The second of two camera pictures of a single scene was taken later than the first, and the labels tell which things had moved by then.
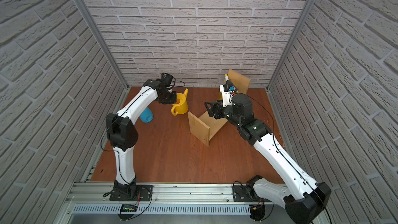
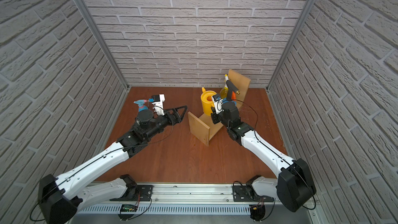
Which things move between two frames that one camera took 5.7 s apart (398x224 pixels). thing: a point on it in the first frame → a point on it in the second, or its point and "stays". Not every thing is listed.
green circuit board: [128, 208] stays
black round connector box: [257, 211] stays
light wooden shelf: [200, 127] stays
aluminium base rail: [93, 198] stays
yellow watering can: [181, 106] → [207, 102]
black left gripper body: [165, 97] → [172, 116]
